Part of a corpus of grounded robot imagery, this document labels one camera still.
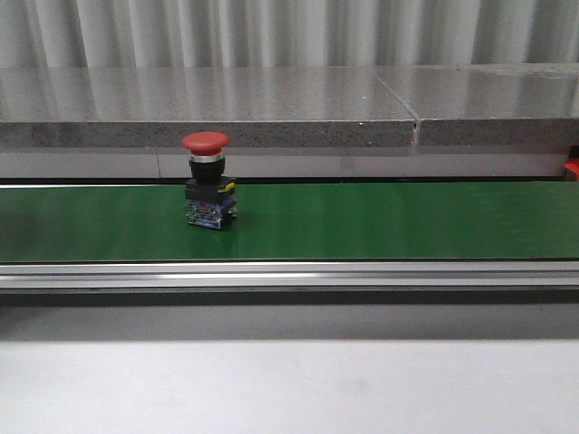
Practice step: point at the grey stone slab right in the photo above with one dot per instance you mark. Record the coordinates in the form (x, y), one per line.
(513, 108)

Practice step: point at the red plastic tray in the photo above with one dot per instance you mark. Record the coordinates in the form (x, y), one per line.
(571, 167)

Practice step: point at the grey stone slab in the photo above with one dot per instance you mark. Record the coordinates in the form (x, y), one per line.
(157, 106)
(513, 108)

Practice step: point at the green conveyor belt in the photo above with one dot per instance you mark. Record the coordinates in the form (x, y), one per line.
(464, 220)

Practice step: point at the white corrugated curtain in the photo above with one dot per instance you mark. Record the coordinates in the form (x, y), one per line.
(285, 33)

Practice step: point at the grey stone slab left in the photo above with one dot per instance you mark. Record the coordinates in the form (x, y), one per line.
(157, 106)

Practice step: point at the red push button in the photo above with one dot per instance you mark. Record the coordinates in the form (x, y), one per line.
(209, 195)

